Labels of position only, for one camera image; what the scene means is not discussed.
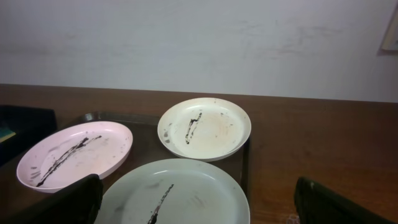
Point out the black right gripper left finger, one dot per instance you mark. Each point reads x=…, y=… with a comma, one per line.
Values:
x=79, y=202

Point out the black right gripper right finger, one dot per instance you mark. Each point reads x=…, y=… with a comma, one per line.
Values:
x=315, y=204

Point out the pink plate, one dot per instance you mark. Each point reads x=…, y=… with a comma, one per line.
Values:
x=64, y=157

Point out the pale green plate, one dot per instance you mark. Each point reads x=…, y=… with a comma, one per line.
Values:
x=175, y=191

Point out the green and yellow sponge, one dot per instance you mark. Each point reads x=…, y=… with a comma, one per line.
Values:
x=6, y=133

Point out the black small tray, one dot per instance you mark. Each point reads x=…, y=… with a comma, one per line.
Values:
x=31, y=125

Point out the cream white plate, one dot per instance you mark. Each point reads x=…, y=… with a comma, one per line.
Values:
x=205, y=129

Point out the wall fixture corner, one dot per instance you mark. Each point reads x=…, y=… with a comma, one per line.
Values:
x=389, y=43

